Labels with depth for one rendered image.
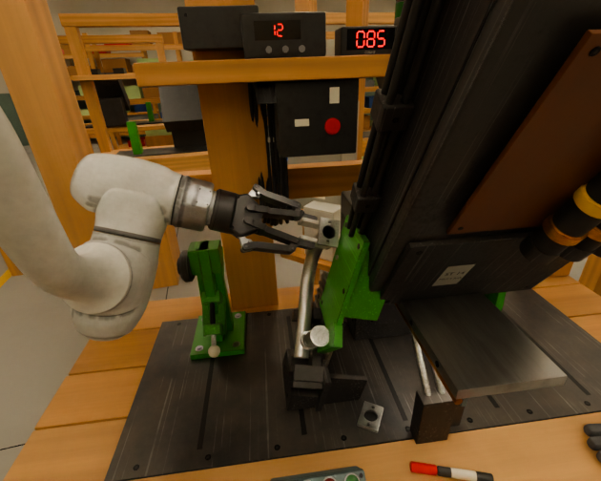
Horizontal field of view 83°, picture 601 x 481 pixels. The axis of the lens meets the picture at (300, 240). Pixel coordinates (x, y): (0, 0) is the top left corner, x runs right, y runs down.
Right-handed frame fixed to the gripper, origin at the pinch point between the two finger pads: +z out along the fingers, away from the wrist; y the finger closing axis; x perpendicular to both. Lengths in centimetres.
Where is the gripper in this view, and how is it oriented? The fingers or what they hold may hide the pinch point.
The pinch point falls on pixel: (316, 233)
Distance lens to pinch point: 66.3
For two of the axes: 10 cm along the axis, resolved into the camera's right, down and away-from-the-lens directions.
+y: 1.1, -9.4, 3.3
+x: -3.5, 2.7, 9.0
